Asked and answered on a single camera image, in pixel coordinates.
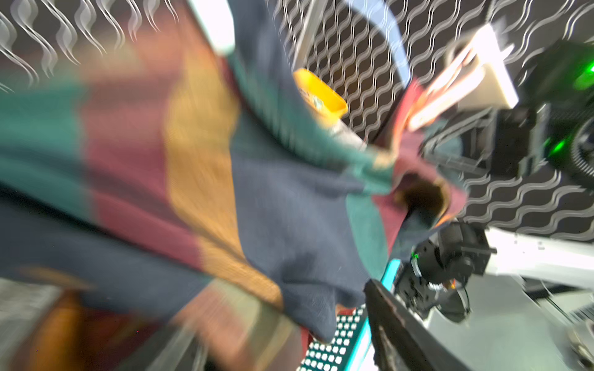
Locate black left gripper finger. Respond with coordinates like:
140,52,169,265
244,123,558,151
364,280,468,371

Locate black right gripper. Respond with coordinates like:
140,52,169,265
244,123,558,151
420,107,543,179

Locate pink clothespin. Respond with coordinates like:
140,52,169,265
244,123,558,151
406,46,484,131

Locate white hanger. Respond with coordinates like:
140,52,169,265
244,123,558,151
347,0,411,87

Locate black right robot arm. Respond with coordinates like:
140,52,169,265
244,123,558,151
394,41,593,318

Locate teal plastic basket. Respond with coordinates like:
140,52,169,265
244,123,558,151
296,258,402,371

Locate yellow plastic tray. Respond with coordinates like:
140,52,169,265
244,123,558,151
293,69,349,128

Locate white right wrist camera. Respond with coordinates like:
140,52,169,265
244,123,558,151
443,23,519,111

